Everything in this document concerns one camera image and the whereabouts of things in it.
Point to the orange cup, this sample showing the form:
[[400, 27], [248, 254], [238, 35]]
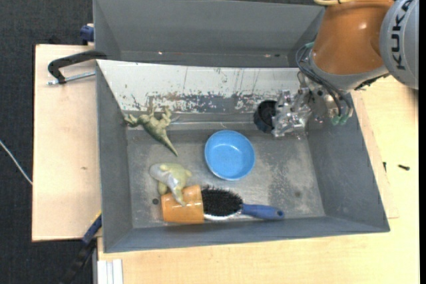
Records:
[[181, 211]]

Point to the pale green soft toy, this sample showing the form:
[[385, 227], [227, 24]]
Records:
[[174, 174]]

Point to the green toy dinosaur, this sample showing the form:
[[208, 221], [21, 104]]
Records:
[[156, 126]]

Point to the small black screw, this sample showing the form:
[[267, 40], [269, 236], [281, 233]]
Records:
[[404, 167]]

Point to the pale wood board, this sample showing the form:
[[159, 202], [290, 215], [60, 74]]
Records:
[[63, 149]]

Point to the grey metal bin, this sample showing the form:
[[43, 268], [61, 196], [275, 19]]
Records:
[[286, 183]]

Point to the blue bowl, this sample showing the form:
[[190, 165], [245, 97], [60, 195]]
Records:
[[229, 156]]

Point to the black round object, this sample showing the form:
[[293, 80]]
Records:
[[264, 114]]

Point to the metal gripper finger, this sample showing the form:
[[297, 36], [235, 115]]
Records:
[[285, 99], [287, 126]]

